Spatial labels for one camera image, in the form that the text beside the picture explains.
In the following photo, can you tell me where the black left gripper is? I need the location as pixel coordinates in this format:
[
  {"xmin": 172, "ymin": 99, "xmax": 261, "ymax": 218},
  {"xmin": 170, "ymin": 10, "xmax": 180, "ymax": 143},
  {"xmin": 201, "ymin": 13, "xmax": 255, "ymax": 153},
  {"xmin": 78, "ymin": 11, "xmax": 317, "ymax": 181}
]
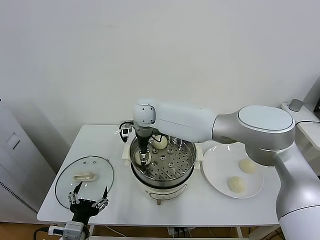
[{"xmin": 67, "ymin": 181, "xmax": 110, "ymax": 222}]

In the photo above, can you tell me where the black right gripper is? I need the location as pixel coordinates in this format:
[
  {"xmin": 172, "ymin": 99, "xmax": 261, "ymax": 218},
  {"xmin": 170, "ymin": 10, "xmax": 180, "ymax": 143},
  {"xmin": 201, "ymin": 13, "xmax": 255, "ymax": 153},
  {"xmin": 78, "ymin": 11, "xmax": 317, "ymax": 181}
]
[{"xmin": 137, "ymin": 134, "xmax": 152, "ymax": 166}]

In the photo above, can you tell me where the white steamed baozi bun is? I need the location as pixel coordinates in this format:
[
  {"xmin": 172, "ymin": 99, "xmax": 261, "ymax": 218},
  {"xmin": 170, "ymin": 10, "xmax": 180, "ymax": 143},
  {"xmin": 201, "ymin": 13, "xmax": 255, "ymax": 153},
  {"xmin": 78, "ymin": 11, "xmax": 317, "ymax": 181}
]
[
  {"xmin": 237, "ymin": 159, "xmax": 257, "ymax": 174},
  {"xmin": 151, "ymin": 136, "xmax": 168, "ymax": 150},
  {"xmin": 226, "ymin": 176, "xmax": 247, "ymax": 194},
  {"xmin": 134, "ymin": 151, "xmax": 153, "ymax": 166}
]

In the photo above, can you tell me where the glass pot lid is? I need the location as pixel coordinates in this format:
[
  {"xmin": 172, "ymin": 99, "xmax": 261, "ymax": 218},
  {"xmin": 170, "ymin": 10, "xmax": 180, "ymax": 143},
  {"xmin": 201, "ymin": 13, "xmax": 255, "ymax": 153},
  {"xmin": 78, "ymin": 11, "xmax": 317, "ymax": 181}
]
[{"xmin": 54, "ymin": 156, "xmax": 115, "ymax": 211}]

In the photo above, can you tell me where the perforated steel steamer basket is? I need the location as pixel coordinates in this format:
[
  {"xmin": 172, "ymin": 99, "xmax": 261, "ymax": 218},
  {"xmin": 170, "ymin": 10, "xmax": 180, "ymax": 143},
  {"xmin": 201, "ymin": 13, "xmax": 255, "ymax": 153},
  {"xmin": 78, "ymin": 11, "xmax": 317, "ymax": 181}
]
[{"xmin": 129, "ymin": 136, "xmax": 197, "ymax": 187}]

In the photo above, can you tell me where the cream electric cooker base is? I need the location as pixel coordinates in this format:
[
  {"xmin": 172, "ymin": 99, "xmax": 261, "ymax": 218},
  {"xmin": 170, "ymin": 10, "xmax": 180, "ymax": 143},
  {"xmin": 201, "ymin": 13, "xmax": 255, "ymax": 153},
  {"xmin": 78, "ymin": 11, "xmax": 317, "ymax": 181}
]
[{"xmin": 121, "ymin": 144, "xmax": 204, "ymax": 206}]

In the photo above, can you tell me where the white round plate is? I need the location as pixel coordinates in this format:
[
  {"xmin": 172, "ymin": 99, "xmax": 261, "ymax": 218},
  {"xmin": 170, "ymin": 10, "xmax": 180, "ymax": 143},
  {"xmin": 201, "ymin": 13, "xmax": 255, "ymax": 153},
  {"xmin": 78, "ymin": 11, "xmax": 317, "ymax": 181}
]
[{"xmin": 202, "ymin": 144, "xmax": 265, "ymax": 200}]

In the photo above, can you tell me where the power strip under table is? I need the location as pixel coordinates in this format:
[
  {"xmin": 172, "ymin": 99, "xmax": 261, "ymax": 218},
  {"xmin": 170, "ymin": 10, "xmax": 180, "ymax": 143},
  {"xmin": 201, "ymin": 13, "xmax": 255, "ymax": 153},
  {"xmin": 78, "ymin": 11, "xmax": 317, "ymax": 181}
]
[{"xmin": 167, "ymin": 226, "xmax": 197, "ymax": 237}]

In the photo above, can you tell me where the grey white cabinet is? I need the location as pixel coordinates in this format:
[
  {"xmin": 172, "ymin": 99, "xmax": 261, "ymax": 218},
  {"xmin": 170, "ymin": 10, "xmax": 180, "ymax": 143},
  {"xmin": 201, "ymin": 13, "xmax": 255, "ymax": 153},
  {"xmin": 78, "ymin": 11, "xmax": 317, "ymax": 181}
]
[{"xmin": 0, "ymin": 98, "xmax": 57, "ymax": 225}]

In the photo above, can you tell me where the white side desk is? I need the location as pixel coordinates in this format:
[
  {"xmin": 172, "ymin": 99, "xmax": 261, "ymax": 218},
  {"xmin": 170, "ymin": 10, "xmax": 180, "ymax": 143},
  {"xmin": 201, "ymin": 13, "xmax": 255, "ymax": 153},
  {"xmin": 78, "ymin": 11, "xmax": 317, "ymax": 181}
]
[{"xmin": 278, "ymin": 101, "xmax": 320, "ymax": 151}]

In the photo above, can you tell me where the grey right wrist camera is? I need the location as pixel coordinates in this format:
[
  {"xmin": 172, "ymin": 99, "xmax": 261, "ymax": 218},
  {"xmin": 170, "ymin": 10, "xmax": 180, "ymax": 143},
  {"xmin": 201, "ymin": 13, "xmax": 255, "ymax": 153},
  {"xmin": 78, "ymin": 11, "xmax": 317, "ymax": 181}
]
[{"xmin": 116, "ymin": 121, "xmax": 135, "ymax": 137}]

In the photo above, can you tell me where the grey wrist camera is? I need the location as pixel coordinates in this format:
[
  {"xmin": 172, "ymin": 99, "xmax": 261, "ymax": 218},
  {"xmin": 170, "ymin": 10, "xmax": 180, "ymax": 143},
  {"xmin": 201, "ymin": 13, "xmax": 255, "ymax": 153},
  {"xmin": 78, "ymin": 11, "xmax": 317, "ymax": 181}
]
[
  {"xmin": 48, "ymin": 221, "xmax": 86, "ymax": 238},
  {"xmin": 116, "ymin": 121, "xmax": 135, "ymax": 137}
]

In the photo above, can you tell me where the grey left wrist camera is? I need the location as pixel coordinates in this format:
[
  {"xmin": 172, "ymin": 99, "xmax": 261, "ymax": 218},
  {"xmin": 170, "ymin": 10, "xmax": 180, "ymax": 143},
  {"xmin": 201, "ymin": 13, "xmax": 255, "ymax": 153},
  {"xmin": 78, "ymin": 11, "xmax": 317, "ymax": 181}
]
[{"xmin": 48, "ymin": 221, "xmax": 86, "ymax": 238}]

